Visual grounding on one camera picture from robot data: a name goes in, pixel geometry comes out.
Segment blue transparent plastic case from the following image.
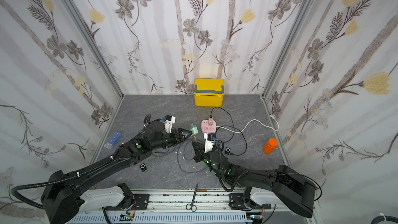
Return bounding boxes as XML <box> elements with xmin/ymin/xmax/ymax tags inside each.
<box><xmin>104</xmin><ymin>131</ymin><xmax>122</xmax><ymax>149</ymax></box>

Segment black mp3 player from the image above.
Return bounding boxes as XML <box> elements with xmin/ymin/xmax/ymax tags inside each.
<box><xmin>140</xmin><ymin>163</ymin><xmax>147</xmax><ymax>172</ymax></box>
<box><xmin>224</xmin><ymin>147</ymin><xmax>231</xmax><ymax>155</ymax></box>

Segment yellow storage box grey handle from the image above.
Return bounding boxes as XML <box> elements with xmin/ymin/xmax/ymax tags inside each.
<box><xmin>194</xmin><ymin>78</ymin><xmax>224</xmax><ymax>107</ymax></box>

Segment white power strip cord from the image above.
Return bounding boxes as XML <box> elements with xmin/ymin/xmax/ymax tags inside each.
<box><xmin>216</xmin><ymin>114</ymin><xmax>280</xmax><ymax>134</ymax></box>

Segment white slotted cable duct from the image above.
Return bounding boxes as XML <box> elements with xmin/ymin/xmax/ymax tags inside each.
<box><xmin>67</xmin><ymin>213</ymin><xmax>252</xmax><ymax>224</ymax></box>

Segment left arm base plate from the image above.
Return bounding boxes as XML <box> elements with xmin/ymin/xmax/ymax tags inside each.
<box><xmin>105</xmin><ymin>194</ymin><xmax>150</xmax><ymax>211</ymax></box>

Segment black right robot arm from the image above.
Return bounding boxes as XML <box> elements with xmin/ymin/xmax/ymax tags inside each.
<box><xmin>192</xmin><ymin>142</ymin><xmax>316</xmax><ymax>218</ymax></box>

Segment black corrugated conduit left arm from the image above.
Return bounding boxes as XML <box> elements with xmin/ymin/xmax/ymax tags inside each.
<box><xmin>10</xmin><ymin>127</ymin><xmax>192</xmax><ymax>209</ymax></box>

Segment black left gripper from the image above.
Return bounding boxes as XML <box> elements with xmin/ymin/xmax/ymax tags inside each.
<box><xmin>150</xmin><ymin>128</ymin><xmax>193</xmax><ymax>152</ymax></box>

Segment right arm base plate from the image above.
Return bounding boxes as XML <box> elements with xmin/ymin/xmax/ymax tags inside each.
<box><xmin>229</xmin><ymin>193</ymin><xmax>272</xmax><ymax>211</ymax></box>

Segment black handled scissors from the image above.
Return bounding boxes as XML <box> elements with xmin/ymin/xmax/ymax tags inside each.
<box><xmin>186</xmin><ymin>182</ymin><xmax>199</xmax><ymax>212</ymax></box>

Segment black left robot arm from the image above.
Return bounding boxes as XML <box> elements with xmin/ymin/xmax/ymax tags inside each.
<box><xmin>40</xmin><ymin>121</ymin><xmax>192</xmax><ymax>224</ymax></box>

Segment green usb charger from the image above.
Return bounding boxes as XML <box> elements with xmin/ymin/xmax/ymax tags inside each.
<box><xmin>190</xmin><ymin>125</ymin><xmax>199</xmax><ymax>136</ymax></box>

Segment orange cylindrical bottle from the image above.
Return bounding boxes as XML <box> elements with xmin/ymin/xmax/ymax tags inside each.
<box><xmin>263</xmin><ymin>138</ymin><xmax>278</xmax><ymax>155</ymax></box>

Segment pink power strip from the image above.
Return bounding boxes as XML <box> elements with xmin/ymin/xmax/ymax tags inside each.
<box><xmin>201</xmin><ymin>119</ymin><xmax>217</xmax><ymax>134</ymax></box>

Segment black usb cable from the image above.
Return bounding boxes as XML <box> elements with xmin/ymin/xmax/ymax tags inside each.
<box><xmin>210</xmin><ymin>106</ymin><xmax>248</xmax><ymax>157</ymax></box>

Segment grey usb cable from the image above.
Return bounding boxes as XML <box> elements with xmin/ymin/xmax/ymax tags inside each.
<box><xmin>176</xmin><ymin>135</ymin><xmax>207</xmax><ymax>174</ymax></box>

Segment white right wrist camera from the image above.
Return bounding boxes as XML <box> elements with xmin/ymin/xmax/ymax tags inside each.
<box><xmin>204</xmin><ymin>133</ymin><xmax>217</xmax><ymax>153</ymax></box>

